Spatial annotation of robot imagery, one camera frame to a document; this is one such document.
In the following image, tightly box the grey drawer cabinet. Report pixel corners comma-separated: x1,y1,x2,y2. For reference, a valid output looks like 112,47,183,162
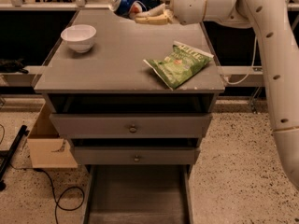
33,8,226,224

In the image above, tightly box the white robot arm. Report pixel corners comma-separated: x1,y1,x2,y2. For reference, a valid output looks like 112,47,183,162
133,0,299,188

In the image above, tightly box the white hanging cable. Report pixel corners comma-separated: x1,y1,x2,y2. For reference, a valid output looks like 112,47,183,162
222,35,258,86

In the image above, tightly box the black object on rail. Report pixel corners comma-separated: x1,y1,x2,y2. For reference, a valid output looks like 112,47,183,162
0,59,29,74

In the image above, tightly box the black floor cable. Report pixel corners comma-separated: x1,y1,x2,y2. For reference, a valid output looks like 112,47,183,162
34,167,86,224

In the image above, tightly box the cardboard box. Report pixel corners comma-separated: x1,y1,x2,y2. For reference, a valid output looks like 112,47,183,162
27,105,78,169

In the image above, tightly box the grey top drawer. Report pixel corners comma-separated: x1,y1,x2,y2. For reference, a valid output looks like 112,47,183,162
50,94,214,139

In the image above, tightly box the grey drawer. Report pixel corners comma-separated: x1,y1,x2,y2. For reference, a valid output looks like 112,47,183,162
81,164,194,224
50,94,214,139
73,138,200,165

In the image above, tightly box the green chip bag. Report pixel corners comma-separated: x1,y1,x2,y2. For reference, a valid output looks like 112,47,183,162
144,41,214,90

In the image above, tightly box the white bowl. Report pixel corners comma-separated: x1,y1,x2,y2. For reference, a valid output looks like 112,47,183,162
61,24,96,53

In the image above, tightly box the grey middle drawer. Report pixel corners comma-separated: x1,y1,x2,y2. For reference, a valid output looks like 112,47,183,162
73,138,200,165

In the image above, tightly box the black stand leg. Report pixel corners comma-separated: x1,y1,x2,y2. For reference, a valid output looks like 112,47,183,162
0,125,28,191

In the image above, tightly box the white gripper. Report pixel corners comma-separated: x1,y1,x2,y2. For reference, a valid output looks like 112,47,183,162
129,0,207,25

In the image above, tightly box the grey bottom drawer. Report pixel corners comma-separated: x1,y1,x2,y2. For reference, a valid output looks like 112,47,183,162
81,164,194,224

